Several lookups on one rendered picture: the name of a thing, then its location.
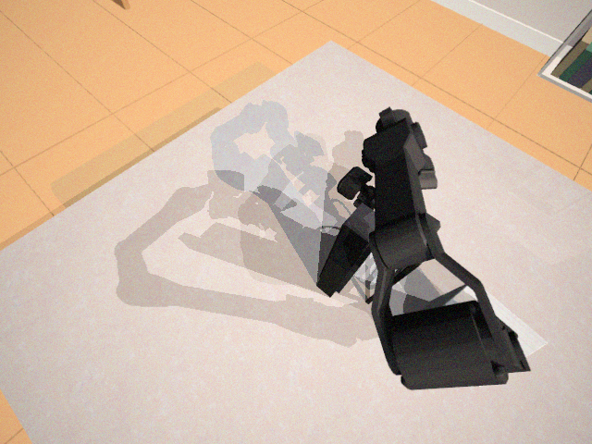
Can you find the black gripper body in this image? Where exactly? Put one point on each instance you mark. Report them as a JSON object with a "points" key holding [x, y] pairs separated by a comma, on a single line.
{"points": [[355, 181]]}

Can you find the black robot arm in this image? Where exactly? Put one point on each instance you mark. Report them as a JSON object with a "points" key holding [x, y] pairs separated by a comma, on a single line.
{"points": [[458, 345]]}

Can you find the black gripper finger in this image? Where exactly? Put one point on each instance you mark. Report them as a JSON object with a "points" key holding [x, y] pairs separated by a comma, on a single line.
{"points": [[357, 204]]}

